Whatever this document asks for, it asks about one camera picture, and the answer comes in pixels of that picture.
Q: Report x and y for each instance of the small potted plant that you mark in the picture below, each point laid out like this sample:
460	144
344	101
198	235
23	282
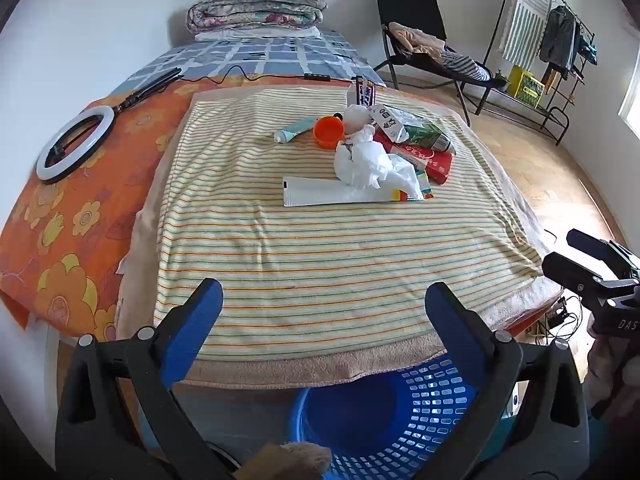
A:
501	78

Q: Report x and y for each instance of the window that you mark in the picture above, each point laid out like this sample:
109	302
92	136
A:
631	95

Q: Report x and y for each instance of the grey striped garment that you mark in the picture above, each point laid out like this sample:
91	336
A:
465	66

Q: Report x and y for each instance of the light blue tube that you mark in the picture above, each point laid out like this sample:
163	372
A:
292	131

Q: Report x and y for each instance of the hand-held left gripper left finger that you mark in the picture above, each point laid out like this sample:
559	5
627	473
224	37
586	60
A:
192	320

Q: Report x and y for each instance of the rainbow striped packet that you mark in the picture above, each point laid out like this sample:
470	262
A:
425	191

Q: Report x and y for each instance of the black folding chair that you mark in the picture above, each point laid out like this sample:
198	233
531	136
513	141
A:
410	5

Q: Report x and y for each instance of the white tube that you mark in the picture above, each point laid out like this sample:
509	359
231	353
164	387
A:
320	192

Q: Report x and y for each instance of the small striped snack wrapper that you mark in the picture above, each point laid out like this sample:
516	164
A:
365	92

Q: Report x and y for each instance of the white tissue ball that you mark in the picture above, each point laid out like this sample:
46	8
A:
357	117

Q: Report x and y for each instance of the striped yellow blanket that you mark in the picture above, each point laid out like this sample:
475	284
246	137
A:
325	260

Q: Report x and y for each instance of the hanging green striped towel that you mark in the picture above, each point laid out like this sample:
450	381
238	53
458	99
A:
525	15

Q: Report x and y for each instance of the folded floral quilt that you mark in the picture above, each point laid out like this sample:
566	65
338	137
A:
255	7

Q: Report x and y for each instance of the hanging dark jacket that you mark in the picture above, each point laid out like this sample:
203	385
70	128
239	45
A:
557	40

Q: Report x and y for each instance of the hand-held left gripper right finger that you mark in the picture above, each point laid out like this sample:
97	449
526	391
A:
450	320

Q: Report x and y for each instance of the blue plaid bed sheet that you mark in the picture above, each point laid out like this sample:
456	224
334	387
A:
280	55

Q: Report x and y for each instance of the black power adapter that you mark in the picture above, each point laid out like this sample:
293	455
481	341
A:
557	316

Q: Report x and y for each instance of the green and white carton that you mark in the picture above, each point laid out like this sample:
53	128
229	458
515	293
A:
425	136

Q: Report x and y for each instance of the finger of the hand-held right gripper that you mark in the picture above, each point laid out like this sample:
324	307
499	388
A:
585	242
565	270

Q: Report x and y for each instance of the red cardboard box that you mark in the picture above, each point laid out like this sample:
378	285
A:
437	165

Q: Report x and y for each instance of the yellow plastic crate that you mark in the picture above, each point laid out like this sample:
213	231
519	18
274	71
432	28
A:
526	87

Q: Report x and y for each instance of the peach garment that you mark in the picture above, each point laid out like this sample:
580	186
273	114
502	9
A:
415	37

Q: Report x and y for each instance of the black clothes rack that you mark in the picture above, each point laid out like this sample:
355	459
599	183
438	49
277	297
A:
560	120

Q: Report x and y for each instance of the beige blanket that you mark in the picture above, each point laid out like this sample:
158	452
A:
280	370

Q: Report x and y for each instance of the orange plastic cup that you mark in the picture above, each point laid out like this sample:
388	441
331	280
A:
327	132

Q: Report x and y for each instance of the hanging teal garment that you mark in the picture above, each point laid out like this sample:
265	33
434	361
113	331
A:
589	51

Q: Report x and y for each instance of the blue plastic basket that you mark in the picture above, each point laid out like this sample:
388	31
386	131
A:
350	420

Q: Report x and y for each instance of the orange floral bed sheet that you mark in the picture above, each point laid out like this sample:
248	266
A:
75	220

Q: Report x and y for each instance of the brown fuzzy cloth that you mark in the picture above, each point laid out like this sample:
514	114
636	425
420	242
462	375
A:
285	462

